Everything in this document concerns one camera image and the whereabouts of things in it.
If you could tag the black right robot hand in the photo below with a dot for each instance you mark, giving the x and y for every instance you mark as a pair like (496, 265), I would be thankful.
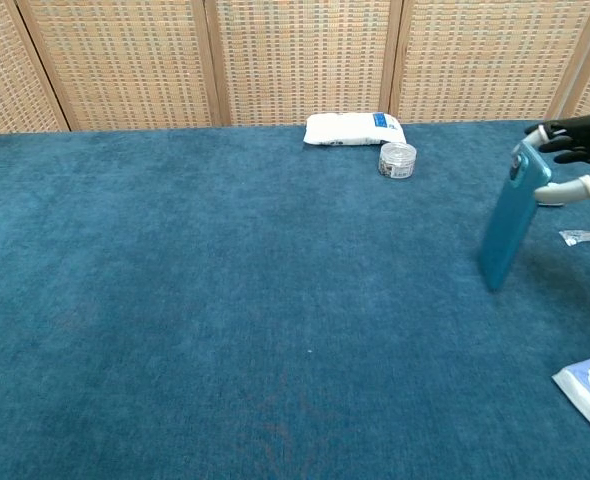
(582, 137)

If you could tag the black smartphone with blue back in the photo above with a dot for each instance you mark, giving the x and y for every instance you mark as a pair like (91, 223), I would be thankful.
(512, 220)

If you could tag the white earbuds case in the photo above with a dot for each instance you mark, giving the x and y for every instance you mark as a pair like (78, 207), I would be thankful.
(551, 203)

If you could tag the clear plastic wrapped utensil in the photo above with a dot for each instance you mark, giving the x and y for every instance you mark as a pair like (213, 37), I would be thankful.
(587, 235)

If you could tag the small clear plastic jar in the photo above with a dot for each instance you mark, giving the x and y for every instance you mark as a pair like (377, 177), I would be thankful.
(397, 161)

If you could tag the white plastic tissue pack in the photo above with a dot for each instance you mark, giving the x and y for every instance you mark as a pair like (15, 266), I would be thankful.
(350, 130)

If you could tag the woven rattan folding screen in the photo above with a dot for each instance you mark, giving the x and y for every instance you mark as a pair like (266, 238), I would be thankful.
(295, 60)

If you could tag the blue velvet table cloth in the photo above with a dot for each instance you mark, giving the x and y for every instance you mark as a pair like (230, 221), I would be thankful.
(225, 310)

